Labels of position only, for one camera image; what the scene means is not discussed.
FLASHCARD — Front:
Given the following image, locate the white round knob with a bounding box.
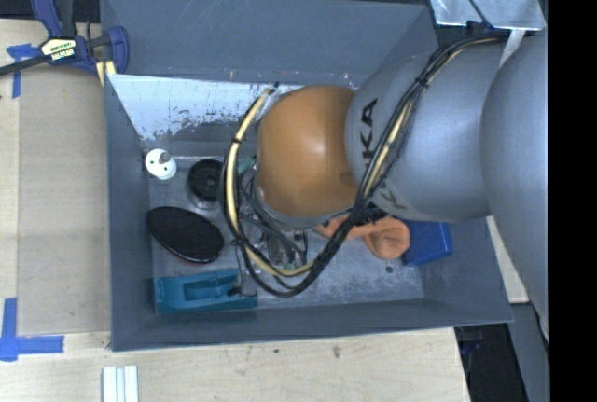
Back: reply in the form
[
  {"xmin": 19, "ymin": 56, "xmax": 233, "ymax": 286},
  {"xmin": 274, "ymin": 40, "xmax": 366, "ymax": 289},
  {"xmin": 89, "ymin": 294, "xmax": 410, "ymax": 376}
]
[{"xmin": 144, "ymin": 147, "xmax": 178, "ymax": 181}]

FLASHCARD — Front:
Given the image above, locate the black oval brush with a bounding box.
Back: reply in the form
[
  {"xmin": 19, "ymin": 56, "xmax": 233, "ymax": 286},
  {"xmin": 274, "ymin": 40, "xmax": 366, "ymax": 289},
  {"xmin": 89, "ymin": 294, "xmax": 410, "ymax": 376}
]
[{"xmin": 146, "ymin": 205, "xmax": 226, "ymax": 266}]

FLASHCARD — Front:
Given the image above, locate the pale wood flat board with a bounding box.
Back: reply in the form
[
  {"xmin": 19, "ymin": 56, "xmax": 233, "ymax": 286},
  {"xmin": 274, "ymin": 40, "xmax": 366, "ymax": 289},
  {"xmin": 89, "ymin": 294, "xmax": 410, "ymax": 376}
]
[{"xmin": 17, "ymin": 67, "xmax": 114, "ymax": 337}]

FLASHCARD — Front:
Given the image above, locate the blue sponge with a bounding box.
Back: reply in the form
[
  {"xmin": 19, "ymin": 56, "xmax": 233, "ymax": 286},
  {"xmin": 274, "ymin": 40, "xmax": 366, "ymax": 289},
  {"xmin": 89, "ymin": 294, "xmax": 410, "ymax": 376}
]
[{"xmin": 399, "ymin": 218, "xmax": 455, "ymax": 268}]

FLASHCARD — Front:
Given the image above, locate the teal plastic box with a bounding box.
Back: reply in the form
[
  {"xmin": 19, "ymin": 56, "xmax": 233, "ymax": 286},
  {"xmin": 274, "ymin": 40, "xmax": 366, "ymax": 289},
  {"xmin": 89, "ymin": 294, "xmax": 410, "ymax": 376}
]
[{"xmin": 150, "ymin": 268, "xmax": 259, "ymax": 316}]

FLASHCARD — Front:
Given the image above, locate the grey metal bin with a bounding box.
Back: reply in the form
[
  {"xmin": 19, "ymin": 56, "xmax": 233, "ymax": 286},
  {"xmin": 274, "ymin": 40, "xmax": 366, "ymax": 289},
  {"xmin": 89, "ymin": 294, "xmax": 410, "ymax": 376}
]
[{"xmin": 98, "ymin": 0, "xmax": 516, "ymax": 353}]

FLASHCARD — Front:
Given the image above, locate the black round lid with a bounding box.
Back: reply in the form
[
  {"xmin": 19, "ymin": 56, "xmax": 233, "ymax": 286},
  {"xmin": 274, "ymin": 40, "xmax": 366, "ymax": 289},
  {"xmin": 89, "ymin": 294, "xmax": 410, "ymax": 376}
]
[{"xmin": 185, "ymin": 158, "xmax": 226, "ymax": 211}]

